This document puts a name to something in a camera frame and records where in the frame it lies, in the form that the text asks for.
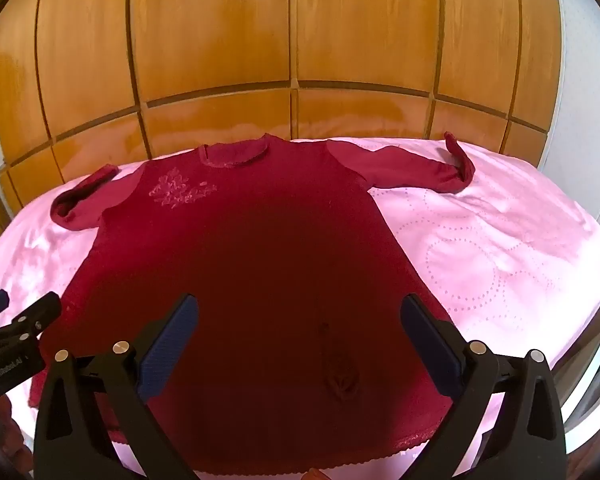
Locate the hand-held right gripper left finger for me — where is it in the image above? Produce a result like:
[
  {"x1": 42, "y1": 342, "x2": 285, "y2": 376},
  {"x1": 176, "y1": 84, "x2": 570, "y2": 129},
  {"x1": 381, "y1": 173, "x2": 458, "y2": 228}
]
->
[{"x1": 32, "y1": 294, "x2": 201, "y2": 480}]

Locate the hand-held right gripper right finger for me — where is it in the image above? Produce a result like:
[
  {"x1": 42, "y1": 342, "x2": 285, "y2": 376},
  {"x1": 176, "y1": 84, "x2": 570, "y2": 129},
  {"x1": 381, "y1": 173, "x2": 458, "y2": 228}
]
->
[{"x1": 400, "y1": 294, "x2": 567, "y2": 480}]

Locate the dark red knitted sweater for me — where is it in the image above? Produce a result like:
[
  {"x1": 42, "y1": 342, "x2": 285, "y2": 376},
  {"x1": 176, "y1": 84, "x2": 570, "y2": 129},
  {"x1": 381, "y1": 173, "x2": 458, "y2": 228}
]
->
[{"x1": 27, "y1": 132, "x2": 476, "y2": 476}]

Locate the pink dotted bedspread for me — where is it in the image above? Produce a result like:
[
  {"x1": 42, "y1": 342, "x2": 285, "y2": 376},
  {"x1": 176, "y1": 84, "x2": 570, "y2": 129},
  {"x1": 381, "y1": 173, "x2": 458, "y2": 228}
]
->
[{"x1": 0, "y1": 135, "x2": 600, "y2": 480}]

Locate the wooden panelled wardrobe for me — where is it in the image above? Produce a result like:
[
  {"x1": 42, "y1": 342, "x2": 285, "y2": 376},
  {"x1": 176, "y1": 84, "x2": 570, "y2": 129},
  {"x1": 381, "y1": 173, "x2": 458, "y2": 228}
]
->
[{"x1": 0, "y1": 0, "x2": 565, "y2": 213}]

